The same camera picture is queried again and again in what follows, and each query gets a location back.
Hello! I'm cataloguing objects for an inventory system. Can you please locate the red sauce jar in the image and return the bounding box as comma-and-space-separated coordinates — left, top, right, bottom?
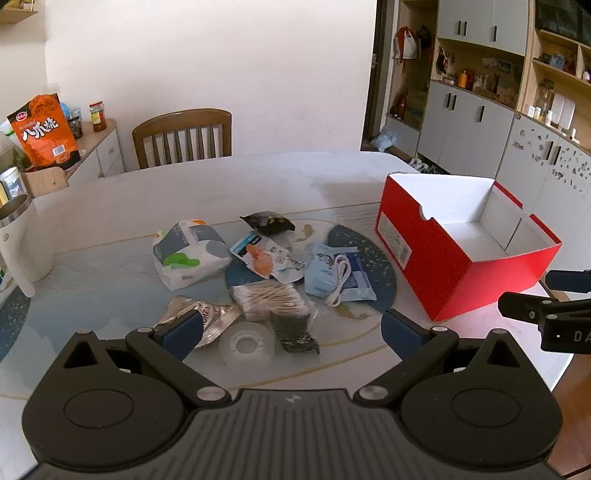
89, 102, 108, 133

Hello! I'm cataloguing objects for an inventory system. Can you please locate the dark green seaweed packet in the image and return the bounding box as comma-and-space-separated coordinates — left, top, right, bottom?
270, 314, 321, 355

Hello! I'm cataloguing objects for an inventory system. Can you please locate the white sideboard cabinet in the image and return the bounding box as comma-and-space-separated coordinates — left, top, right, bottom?
65, 117, 126, 182

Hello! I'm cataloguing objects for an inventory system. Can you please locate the wooden wall shelf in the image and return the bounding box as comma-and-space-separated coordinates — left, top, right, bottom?
0, 0, 38, 25

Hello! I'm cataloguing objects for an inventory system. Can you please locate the white marble desktop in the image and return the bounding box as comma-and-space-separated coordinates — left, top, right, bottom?
0, 151, 575, 462

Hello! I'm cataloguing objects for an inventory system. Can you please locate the dark brown door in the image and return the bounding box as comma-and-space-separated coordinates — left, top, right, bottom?
360, 0, 391, 151

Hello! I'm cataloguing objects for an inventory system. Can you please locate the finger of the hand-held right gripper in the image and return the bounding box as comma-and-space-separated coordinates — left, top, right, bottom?
498, 291, 561, 324
545, 270, 591, 294

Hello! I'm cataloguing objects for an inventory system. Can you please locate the silver foil packet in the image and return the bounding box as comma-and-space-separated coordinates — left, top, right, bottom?
154, 296, 243, 349

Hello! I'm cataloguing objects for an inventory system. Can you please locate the white hanging bag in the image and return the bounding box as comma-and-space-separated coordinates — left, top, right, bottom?
393, 27, 422, 63

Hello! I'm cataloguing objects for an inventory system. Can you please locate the brown cardboard box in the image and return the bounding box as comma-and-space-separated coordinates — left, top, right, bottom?
21, 166, 70, 199

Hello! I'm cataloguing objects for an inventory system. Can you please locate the wooden chair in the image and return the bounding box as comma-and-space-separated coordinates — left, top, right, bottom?
132, 109, 233, 171

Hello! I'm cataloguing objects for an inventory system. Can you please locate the light blue bag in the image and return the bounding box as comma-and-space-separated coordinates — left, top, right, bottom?
372, 127, 400, 153

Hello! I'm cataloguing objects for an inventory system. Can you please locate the red cardboard box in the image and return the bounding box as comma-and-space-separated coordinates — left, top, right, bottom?
375, 173, 563, 323

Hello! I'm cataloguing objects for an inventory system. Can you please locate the orange snack bag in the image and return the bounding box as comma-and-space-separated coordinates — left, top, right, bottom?
7, 93, 81, 171

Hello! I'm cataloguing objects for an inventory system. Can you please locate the white cable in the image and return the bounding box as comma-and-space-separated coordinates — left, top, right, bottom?
324, 254, 354, 308

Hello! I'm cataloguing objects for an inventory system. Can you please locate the white snack packet orange print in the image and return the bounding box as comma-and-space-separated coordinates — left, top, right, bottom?
230, 233, 306, 283

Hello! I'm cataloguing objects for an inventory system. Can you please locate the clear tape roll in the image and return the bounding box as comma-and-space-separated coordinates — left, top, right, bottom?
219, 320, 278, 370

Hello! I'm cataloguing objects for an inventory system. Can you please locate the cotton swab pack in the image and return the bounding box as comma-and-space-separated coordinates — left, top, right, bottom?
231, 282, 311, 321

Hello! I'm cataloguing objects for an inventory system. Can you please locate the white grey tissue pack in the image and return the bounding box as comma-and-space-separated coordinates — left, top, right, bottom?
152, 219, 233, 291

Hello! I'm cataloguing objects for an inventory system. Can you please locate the grey wooden wall cabinet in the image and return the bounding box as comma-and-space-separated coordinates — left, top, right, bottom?
383, 0, 591, 259

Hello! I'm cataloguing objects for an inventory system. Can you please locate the blue packet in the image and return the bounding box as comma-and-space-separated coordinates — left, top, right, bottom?
323, 248, 377, 302

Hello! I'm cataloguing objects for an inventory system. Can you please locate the printed tin can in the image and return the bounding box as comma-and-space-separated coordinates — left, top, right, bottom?
0, 167, 28, 206

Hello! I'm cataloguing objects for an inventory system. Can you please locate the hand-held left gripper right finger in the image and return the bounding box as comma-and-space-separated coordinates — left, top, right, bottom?
353, 308, 527, 409

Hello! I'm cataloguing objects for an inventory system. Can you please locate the black snack packet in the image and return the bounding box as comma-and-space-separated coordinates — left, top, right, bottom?
239, 211, 296, 234

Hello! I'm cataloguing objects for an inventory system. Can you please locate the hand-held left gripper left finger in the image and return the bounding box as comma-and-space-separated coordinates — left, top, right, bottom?
61, 308, 232, 409

